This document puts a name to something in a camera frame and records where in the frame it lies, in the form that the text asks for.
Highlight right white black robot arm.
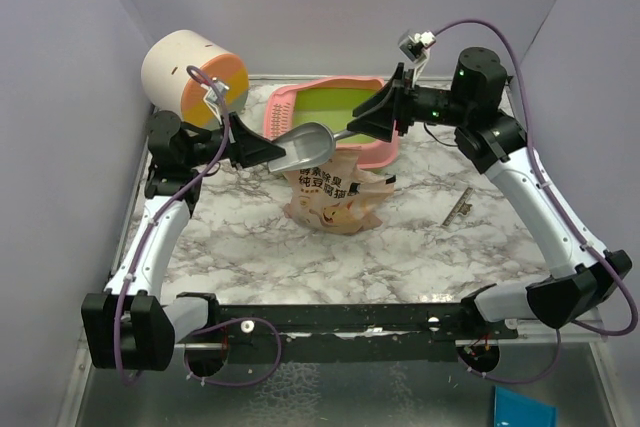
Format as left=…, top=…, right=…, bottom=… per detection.
left=347, top=47, right=632, bottom=338

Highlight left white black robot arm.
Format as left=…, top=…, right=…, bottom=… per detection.
left=81, top=111, right=285, bottom=371

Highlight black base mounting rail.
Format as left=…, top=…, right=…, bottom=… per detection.
left=188, top=294, right=518, bottom=364

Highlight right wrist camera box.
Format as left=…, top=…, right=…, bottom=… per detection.
left=399, top=31, right=436, bottom=81

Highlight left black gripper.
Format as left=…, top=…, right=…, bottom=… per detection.
left=183, top=110, right=286, bottom=168

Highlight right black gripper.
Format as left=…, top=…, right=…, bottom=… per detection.
left=347, top=64, right=471, bottom=142

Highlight orange cat litter bag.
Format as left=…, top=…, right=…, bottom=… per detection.
left=284, top=149, right=396, bottom=235

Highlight blue plastic object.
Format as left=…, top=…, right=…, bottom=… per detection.
left=493, top=387, right=557, bottom=427

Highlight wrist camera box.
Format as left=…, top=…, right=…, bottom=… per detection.
left=201, top=78, right=229, bottom=117
left=399, top=31, right=436, bottom=81

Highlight grey metal litter scoop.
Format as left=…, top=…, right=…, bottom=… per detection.
left=267, top=122, right=356, bottom=174

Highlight pink and green litter box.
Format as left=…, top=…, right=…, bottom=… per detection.
left=263, top=76, right=399, bottom=170

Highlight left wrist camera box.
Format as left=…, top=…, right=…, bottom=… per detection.
left=201, top=78, right=229, bottom=117

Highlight cream cylindrical cat house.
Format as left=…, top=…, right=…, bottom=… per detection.
left=141, top=30, right=249, bottom=130

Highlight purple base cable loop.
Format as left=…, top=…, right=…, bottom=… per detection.
left=183, top=316, right=282, bottom=388

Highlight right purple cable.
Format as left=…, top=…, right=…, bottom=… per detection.
left=424, top=19, right=639, bottom=383

